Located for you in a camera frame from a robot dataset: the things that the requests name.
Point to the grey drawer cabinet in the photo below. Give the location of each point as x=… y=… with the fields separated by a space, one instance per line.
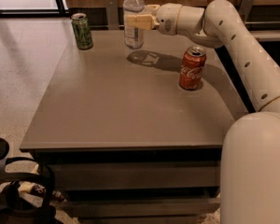
x=109 y=104

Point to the clear plastic water bottle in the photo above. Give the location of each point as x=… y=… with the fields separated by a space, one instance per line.
x=133 y=37

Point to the green soda can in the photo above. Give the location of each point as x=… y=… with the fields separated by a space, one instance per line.
x=82 y=31

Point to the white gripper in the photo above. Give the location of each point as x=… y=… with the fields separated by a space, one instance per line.
x=167 y=19

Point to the grey drawer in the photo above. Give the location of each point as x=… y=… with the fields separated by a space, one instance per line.
x=138 y=175
x=142 y=208

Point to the left metal bracket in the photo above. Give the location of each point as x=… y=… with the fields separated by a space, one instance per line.
x=111 y=7

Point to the red Coca-Cola can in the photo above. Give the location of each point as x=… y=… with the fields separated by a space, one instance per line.
x=192 y=68

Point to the upper grey drawer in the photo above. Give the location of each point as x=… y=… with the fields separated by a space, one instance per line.
x=138 y=175

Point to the right metal bracket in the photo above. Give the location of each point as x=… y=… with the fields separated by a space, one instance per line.
x=245 y=8

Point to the metal bracket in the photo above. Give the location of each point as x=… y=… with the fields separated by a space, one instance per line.
x=111 y=7
x=245 y=8

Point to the black bag with straps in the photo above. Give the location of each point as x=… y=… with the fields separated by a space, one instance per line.
x=13 y=208

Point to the lower grey drawer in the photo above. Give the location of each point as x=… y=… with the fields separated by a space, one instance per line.
x=142 y=208

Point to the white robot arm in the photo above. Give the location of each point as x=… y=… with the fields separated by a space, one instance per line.
x=250 y=159

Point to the small items under cabinet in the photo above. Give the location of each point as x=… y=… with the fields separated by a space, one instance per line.
x=39 y=191

